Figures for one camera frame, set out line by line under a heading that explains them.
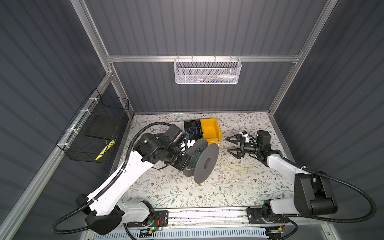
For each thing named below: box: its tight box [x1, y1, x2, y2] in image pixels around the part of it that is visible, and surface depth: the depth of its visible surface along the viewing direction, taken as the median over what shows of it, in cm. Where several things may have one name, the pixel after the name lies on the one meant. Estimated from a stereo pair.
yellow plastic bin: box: [200, 118, 221, 143], surface depth 110 cm
